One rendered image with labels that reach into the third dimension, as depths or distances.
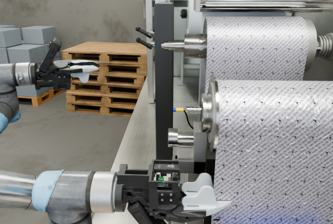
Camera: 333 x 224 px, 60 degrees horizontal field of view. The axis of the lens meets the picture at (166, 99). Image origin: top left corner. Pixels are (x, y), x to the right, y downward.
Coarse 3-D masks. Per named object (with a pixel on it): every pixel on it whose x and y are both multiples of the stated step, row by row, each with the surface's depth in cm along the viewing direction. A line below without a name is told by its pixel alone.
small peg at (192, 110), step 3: (186, 108) 53; (189, 108) 53; (192, 108) 53; (195, 108) 53; (198, 108) 53; (201, 108) 53; (186, 111) 53; (189, 111) 53; (192, 111) 52; (195, 111) 52; (198, 111) 53; (201, 111) 52
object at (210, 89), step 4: (212, 84) 53; (208, 88) 58; (212, 88) 52; (208, 92) 58; (212, 92) 51; (212, 96) 51; (212, 100) 51; (212, 104) 51; (212, 108) 51; (212, 112) 51; (212, 116) 51; (212, 120) 51; (212, 124) 51; (212, 128) 51; (212, 132) 51; (208, 136) 57; (212, 136) 51; (212, 140) 52
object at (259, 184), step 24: (216, 168) 52; (240, 168) 52; (264, 168) 52; (288, 168) 51; (312, 168) 51; (216, 192) 54; (240, 192) 54; (264, 192) 53; (288, 192) 53; (312, 192) 53; (216, 216) 56; (240, 216) 55; (264, 216) 55; (288, 216) 55; (312, 216) 55
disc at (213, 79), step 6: (210, 78) 57; (216, 78) 51; (216, 84) 50; (216, 90) 49; (216, 96) 48; (216, 102) 48; (216, 108) 48; (216, 114) 48; (216, 120) 48; (216, 126) 48; (216, 132) 48; (216, 138) 49; (210, 144) 56; (216, 144) 50; (210, 150) 56
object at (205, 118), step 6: (204, 96) 53; (210, 96) 53; (204, 102) 52; (210, 102) 52; (204, 108) 52; (210, 108) 52; (204, 114) 51; (210, 114) 51; (204, 120) 52; (210, 120) 52; (204, 126) 52; (210, 126) 52; (210, 132) 54
